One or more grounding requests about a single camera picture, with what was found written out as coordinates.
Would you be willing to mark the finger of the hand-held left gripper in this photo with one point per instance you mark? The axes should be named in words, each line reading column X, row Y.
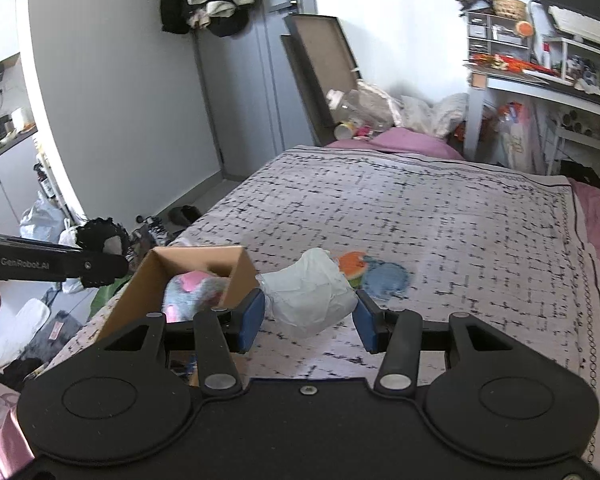
column 105, row 267

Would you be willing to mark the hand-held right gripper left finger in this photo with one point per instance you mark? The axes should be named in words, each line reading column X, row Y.
column 252, row 317

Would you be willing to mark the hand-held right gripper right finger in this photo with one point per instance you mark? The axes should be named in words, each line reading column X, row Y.
column 367, row 325

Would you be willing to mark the black frilly scrunchie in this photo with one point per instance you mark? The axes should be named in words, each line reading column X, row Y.
column 100, row 235

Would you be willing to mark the cardboard box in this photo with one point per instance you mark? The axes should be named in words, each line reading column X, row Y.
column 150, row 280

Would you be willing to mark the white plastic bundle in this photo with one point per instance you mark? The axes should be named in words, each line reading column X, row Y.
column 307, row 292

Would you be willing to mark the grey plush with pink hearts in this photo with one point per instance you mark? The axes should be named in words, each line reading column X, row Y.
column 195, row 292

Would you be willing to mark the green cartoon rug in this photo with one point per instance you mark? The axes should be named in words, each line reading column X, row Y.
column 102, row 299

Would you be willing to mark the white shopping bags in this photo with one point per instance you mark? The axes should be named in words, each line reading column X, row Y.
column 45, row 220

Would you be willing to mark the blue toy packet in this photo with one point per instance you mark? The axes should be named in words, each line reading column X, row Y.
column 387, row 281

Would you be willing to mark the burger plush toy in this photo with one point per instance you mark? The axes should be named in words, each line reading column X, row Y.
column 352, row 263

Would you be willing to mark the grey fluffy rug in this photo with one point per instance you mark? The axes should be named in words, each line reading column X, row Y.
column 60, row 332

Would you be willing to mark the black shoes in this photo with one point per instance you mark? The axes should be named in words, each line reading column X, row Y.
column 183, row 215

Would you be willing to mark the kitchen counter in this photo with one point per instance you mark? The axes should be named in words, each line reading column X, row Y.
column 5, row 147

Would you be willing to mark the pink satin cloth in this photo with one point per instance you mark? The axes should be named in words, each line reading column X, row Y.
column 0, row 435

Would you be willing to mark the paper cup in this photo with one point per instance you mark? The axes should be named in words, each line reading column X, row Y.
column 343, row 130

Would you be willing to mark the clear plastic bottle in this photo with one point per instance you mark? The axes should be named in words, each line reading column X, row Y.
column 362, row 105

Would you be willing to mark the white pillow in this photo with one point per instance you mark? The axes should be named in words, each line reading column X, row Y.
column 440, row 112

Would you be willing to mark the grey door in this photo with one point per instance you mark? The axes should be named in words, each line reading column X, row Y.
column 260, row 85

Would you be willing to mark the plastic bag under desk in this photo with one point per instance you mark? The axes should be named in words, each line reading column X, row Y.
column 515, row 135

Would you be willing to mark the leaning framed board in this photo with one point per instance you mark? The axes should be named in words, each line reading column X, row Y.
column 320, row 75

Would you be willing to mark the white desk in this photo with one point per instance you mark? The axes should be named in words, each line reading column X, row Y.
column 530, row 85

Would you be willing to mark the white drawer organiser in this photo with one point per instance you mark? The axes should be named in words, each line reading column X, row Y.
column 495, row 40

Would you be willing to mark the white monitor riser shelf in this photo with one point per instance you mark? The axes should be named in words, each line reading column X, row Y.
column 575, row 55

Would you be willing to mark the wicker basket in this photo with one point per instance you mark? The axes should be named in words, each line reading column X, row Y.
column 509, row 7

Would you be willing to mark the white keyboard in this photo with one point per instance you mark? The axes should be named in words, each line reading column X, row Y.
column 580, row 22

